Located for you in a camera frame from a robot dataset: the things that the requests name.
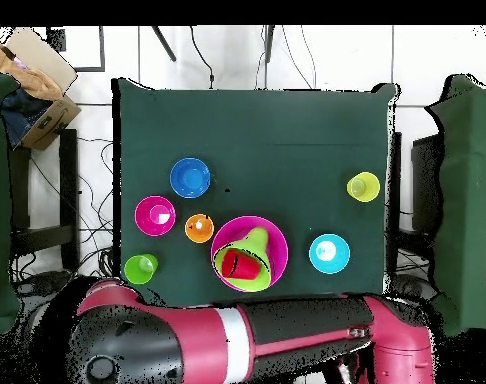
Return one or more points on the dark green tablecloth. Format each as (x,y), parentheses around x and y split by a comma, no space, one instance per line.
(259,140)

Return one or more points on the small blue bowl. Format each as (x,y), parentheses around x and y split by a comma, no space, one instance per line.
(190,177)

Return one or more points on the grey chair base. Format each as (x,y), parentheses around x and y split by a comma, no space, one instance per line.
(407,284)
(47,282)

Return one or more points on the red cup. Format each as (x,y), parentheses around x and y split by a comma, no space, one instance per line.
(243,266)

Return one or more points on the large pink bowl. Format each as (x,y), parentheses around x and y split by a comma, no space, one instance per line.
(277,248)

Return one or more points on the black floor frame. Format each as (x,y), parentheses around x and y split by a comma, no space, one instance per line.
(102,52)

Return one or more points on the yellow cup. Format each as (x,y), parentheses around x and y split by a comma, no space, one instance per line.
(369,188)

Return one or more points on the large green bowl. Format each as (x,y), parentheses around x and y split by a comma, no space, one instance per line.
(267,276)

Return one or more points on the orange cup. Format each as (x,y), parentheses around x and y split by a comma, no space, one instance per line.
(193,234)

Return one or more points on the cardboard box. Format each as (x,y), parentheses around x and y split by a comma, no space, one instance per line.
(47,124)

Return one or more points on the black stool frame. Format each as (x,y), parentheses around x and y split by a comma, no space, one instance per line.
(69,192)

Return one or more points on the black box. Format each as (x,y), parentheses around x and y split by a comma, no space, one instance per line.
(425,184)

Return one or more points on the tall green cup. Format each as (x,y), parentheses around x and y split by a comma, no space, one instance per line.
(133,270)

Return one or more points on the small magenta bowl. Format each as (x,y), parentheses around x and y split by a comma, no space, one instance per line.
(145,216)

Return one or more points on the small cyan bowl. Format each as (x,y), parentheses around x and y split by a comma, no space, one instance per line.
(339,262)

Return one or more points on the black tripod leg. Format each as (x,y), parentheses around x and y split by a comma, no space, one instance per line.
(269,44)
(165,44)

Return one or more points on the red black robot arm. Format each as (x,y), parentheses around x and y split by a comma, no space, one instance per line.
(203,340)

